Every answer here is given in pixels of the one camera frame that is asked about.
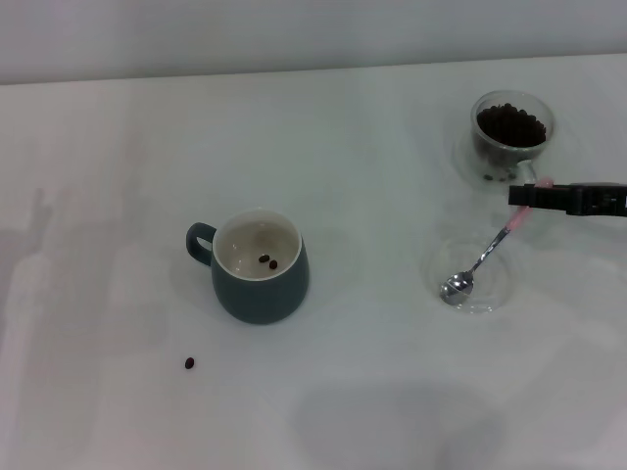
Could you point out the teal ceramic mug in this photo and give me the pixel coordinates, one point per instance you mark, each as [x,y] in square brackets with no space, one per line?
[259,298]

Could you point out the pile of coffee beans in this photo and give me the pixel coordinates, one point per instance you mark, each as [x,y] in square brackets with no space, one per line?
[512,125]

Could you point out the clear empty glass saucer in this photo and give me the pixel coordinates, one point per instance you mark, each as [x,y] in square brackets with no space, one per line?
[495,289]

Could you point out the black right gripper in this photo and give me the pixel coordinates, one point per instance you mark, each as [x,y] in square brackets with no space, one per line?
[600,200]

